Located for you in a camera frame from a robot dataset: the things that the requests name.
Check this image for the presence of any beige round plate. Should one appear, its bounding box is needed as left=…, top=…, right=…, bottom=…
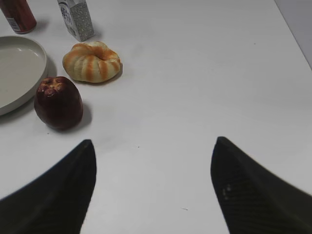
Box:
left=0, top=36, right=48, bottom=116

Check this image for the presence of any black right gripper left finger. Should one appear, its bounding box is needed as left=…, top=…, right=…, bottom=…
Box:
left=0, top=139, right=97, bottom=234

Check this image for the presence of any red soda can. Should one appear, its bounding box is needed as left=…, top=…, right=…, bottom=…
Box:
left=0, top=0, right=37, bottom=34

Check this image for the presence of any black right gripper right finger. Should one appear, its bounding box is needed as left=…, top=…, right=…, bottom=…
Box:
left=211, top=136, right=312, bottom=234

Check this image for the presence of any dark red apple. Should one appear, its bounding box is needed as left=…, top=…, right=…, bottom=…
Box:
left=34, top=76, right=83, bottom=131

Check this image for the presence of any white milk carton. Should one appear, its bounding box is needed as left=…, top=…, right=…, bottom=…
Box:
left=58, top=0, right=95, bottom=42

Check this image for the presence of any orange striped bread roll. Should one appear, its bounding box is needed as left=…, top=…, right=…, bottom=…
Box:
left=62, top=41, right=122, bottom=83

